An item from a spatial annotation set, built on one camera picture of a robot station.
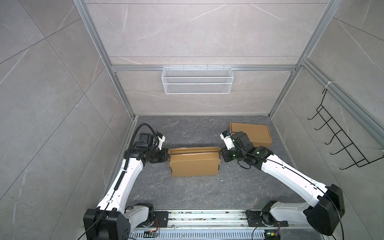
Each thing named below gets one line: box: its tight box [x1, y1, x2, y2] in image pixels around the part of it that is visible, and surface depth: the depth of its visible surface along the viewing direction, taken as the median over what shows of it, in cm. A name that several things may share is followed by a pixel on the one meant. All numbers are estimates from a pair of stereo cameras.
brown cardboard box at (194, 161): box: [168, 146, 221, 177], surface depth 81 cm
